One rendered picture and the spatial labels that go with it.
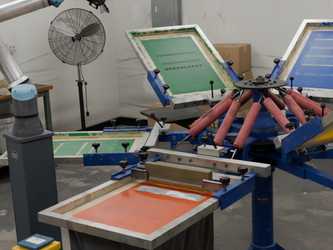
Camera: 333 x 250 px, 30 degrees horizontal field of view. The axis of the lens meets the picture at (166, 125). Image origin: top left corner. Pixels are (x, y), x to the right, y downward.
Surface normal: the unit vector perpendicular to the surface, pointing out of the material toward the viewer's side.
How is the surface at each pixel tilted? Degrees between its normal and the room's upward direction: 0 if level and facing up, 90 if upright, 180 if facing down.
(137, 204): 0
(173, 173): 90
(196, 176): 90
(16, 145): 90
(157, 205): 0
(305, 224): 0
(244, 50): 88
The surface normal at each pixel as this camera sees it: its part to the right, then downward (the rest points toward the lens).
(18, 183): -0.77, 0.18
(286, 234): -0.05, -0.97
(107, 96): 0.82, 0.09
